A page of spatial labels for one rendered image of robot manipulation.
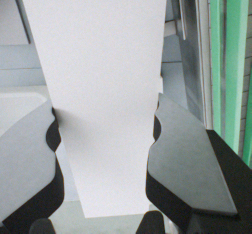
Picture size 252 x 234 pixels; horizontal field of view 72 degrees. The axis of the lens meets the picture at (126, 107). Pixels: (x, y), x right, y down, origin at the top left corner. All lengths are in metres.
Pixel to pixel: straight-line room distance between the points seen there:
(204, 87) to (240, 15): 0.17
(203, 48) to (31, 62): 0.40
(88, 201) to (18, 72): 0.43
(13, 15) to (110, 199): 0.42
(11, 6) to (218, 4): 0.40
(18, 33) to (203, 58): 0.40
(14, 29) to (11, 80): 0.14
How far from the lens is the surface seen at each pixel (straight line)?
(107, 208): 0.19
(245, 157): 0.57
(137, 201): 0.18
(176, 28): 0.47
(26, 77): 0.54
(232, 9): 0.29
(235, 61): 0.31
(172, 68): 0.50
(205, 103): 0.42
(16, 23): 0.49
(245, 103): 0.47
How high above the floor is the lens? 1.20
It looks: 58 degrees down
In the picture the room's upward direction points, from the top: 174 degrees clockwise
